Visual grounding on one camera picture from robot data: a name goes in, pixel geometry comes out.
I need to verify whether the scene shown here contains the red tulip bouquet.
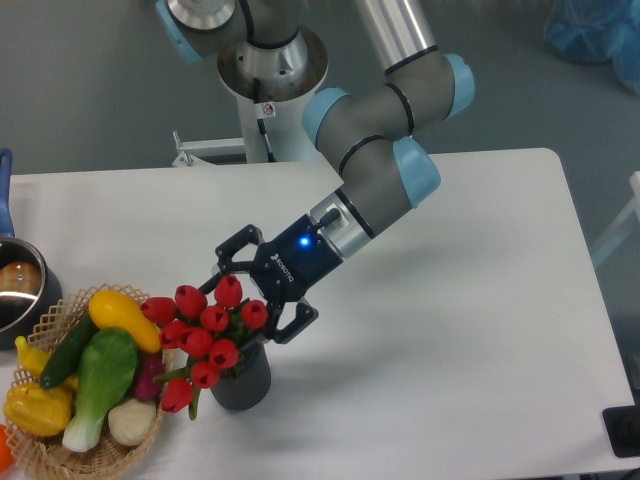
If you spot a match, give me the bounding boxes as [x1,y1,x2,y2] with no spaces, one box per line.
[141,274,268,420]

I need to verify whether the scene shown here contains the dark grey ribbed vase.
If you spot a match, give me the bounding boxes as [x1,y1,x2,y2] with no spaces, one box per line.
[210,343,271,411]

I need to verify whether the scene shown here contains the small yellow banana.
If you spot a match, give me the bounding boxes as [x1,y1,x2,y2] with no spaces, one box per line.
[14,336,78,392]

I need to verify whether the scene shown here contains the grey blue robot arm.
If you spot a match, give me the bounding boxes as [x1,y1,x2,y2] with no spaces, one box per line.
[156,1,475,344]

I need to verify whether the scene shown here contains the woven wicker basket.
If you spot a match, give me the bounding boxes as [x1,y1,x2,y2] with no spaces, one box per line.
[7,284,173,479]

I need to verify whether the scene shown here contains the orange fruit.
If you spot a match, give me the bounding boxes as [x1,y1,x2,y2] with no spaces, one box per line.
[0,424,14,473]

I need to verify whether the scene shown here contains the black base cable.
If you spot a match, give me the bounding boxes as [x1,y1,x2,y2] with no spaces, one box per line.
[251,77,277,163]

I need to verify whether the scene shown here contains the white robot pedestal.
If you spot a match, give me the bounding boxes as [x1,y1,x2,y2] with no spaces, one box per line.
[173,26,328,166]

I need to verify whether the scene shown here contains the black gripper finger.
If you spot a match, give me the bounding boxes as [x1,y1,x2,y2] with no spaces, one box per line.
[257,297,319,344]
[198,224,264,294]

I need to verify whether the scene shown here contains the yellow bell pepper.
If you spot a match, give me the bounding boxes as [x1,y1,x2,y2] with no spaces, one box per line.
[3,383,73,437]

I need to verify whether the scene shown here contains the green bok choy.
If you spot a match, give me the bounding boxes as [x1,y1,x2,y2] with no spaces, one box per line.
[62,328,138,453]

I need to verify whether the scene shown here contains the black device at edge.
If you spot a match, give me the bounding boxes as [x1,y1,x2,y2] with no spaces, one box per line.
[602,405,639,458]

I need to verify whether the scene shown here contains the white frame at right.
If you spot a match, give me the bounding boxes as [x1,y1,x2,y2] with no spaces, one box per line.
[591,171,639,269]

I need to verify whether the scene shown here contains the purple radish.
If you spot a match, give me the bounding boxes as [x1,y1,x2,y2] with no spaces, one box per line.
[132,355,165,402]

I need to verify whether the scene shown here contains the yellow squash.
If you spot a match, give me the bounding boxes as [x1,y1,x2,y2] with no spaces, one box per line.
[88,289,161,354]

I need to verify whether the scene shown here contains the blue plastic bag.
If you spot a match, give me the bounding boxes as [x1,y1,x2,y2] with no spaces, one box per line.
[544,1,639,94]

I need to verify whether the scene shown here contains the white garlic bulb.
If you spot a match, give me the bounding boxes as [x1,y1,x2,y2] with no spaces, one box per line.
[108,398,156,447]

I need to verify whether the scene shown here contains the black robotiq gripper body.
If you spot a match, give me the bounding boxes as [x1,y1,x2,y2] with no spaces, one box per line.
[249,214,343,304]

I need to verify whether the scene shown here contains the blue handled saucepan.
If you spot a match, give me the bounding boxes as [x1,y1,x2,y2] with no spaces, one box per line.
[1,148,62,351]

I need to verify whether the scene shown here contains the green cucumber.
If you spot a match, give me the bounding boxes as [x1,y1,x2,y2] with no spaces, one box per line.
[39,314,98,389]

